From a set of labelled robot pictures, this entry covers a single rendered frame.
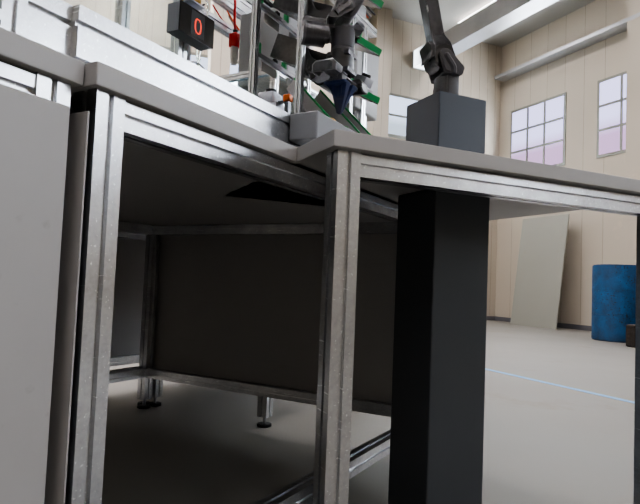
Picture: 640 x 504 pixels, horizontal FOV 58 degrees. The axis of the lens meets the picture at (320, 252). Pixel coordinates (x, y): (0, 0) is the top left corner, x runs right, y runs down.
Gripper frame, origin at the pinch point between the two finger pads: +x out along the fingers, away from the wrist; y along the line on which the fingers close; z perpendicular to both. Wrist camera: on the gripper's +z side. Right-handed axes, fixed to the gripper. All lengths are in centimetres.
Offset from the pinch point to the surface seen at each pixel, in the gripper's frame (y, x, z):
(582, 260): -911, -14, 13
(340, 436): 31, 70, -20
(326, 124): 13.3, 9.9, -4.0
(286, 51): -25.0, -26.4, 32.5
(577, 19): -920, -427, 32
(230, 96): 36.6, 10.3, 3.8
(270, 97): 0.4, -2.6, 19.8
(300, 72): -20.7, -17.2, 24.4
